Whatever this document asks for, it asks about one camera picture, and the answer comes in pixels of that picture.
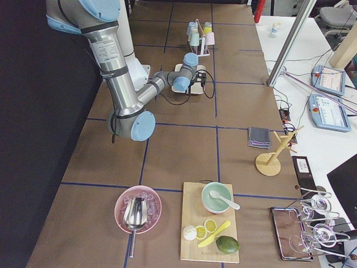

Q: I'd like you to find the grey folded cloth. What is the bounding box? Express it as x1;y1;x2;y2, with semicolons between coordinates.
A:
248;127;271;149

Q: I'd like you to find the wine glass rack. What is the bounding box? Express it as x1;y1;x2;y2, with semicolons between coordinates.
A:
288;185;356;262

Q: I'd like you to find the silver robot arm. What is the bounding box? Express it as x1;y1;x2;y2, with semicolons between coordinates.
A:
46;1;206;141

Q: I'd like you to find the blue cup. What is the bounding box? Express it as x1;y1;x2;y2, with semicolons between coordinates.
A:
186;21;196;37

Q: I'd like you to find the metal ice scoop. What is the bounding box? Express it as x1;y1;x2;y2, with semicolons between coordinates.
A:
123;197;148;258

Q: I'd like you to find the mint green cup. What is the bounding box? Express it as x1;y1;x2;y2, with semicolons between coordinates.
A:
189;32;200;47

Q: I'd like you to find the white small cup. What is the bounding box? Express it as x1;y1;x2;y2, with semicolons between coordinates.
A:
271;22;281;36

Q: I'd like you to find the yellow cup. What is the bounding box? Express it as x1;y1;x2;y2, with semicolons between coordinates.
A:
203;22;212;35

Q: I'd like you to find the pink ice bowl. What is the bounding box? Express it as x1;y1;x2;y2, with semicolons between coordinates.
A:
114;185;162;234

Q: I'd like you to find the teach pendant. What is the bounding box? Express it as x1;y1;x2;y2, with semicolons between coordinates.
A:
311;65;346;97
308;94;351;132

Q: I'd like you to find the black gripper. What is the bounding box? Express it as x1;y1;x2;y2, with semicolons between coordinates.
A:
195;72;206;85

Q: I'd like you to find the black box with label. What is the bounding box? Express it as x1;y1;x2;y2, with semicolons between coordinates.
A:
292;156;316;190

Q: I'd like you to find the wooden mug tree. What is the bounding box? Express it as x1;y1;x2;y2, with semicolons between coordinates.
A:
255;126;304;176

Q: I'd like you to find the near teach pendant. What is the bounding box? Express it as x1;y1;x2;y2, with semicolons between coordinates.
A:
308;94;351;132

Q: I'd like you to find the lemon slice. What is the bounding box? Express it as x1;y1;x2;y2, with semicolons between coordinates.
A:
195;225;207;240
203;219;217;233

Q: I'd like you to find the pink cup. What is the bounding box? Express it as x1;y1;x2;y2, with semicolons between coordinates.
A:
205;32;215;46

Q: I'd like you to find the far teach pendant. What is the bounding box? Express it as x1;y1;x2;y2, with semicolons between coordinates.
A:
311;65;346;97

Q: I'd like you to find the green avocado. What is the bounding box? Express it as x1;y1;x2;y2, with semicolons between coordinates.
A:
215;236;240;254

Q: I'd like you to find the black metal tray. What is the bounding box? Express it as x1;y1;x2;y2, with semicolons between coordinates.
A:
270;207;314;261

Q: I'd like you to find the aluminium frame post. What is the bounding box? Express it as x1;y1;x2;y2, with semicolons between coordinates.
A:
267;0;316;87

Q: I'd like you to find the white spoon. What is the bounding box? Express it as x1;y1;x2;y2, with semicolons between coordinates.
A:
209;190;240;210

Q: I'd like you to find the yellow plastic knife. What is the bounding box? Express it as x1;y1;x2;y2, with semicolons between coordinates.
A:
198;220;231;248

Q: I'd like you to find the white wire cup rack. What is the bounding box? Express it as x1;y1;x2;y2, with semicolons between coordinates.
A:
187;19;210;57

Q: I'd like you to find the office chair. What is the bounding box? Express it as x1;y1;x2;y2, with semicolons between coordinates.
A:
316;1;356;37

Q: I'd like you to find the mint bowl on pink bowl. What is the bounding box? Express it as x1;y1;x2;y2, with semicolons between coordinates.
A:
201;181;234;214

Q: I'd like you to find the bamboo cutting board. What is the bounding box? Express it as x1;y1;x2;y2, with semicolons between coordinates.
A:
180;182;239;264

